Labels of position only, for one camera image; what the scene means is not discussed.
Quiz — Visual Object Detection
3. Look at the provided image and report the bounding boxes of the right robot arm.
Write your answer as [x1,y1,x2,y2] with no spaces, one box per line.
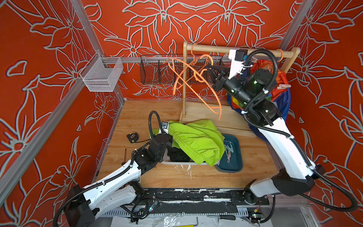
[206,49,358,212]

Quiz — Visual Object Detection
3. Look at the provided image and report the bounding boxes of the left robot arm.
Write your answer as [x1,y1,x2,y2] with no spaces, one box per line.
[53,121,173,227]

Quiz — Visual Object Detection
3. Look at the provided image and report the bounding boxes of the rainbow striped shorts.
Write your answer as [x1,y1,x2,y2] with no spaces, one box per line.
[226,59,292,142]

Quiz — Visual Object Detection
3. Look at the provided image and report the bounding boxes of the green handled screwdriver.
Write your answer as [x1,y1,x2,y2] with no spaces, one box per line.
[122,148,127,165]

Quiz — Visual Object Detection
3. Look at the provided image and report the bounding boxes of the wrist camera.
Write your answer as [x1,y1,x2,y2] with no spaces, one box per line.
[161,121,169,133]
[228,49,251,79]

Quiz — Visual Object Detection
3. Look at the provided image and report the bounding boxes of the lime green shorts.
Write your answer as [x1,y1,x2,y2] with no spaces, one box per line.
[167,119,225,166]

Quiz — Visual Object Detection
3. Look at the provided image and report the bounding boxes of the black shorts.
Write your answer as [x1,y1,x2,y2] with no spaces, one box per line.
[168,147,192,162]

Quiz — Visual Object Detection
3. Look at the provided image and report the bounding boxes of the orange clothes hanger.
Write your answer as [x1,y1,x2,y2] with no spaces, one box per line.
[167,41,214,99]

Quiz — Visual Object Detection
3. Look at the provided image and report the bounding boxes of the yellow black tape measure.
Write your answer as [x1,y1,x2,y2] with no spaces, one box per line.
[126,132,139,143]

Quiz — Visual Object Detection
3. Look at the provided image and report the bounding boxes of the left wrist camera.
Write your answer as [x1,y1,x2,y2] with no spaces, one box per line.
[161,121,169,133]

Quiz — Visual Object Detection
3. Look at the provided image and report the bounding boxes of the black wire wall basket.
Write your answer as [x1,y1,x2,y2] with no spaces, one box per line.
[140,54,226,85]

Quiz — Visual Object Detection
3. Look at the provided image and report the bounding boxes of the teal plastic tray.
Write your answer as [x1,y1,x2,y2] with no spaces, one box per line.
[215,134,244,173]

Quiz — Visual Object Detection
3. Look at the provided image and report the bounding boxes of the orange hanger of green shorts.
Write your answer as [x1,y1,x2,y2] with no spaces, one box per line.
[172,63,222,120]

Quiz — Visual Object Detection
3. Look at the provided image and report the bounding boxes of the white plastic basket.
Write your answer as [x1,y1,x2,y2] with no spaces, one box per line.
[160,147,219,166]

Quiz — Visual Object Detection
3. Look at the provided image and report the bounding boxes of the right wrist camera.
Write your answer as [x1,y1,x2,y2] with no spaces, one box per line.
[228,49,251,79]

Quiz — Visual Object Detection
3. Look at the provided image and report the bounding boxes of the wooden clothes rack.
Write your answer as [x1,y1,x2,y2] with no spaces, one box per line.
[180,44,300,135]

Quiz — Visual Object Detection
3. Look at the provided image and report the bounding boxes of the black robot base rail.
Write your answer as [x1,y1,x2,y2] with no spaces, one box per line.
[142,188,271,215]

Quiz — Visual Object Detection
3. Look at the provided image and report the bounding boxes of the clothespin in tray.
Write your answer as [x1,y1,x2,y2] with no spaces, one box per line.
[224,141,234,155]

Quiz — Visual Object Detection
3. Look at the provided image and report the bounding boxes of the orange hanger of rainbow shorts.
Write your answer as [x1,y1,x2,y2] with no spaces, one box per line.
[277,49,284,62]

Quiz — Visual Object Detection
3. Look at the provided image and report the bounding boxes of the clear acrylic wall bin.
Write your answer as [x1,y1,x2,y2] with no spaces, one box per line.
[79,52,124,92]

